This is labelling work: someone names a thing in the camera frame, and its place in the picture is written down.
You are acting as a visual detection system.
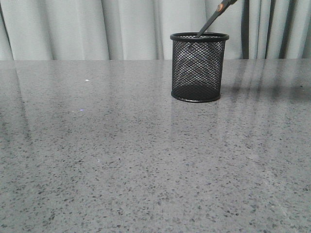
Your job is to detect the grey orange scissors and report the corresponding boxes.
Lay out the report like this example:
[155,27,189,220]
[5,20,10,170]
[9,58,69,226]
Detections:
[194,0,237,38]

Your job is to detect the black mesh pen holder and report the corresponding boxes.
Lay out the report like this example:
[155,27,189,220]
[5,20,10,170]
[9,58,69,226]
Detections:
[170,32,229,102]

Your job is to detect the grey curtain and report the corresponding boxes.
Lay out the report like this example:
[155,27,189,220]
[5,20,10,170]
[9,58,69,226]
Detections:
[0,0,311,60]

